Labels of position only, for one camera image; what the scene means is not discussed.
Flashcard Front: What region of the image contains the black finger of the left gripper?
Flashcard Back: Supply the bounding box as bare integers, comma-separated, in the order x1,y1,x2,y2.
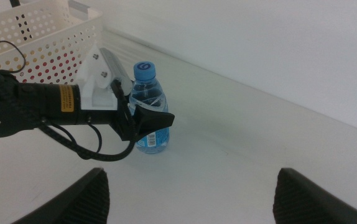
133,104,175,138

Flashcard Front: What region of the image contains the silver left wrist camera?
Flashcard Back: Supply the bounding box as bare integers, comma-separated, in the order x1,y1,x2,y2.
99,47,134,94

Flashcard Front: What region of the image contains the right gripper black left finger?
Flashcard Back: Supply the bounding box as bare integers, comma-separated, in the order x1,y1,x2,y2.
10,167,110,224

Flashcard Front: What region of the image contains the white perforated plastic basket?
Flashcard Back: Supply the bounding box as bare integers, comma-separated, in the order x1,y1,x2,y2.
0,0,104,85

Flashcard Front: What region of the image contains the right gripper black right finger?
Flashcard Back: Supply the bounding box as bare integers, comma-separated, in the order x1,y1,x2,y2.
272,167,357,224

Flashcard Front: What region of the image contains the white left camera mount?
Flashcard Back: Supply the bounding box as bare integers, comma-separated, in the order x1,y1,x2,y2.
77,43,119,111

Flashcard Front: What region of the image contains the clear water bottle blue cap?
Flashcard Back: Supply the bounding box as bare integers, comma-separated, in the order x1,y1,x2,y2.
128,61,170,155

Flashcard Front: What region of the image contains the thin black wire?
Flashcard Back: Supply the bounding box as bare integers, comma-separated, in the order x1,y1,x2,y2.
46,122,103,154
0,40,27,75

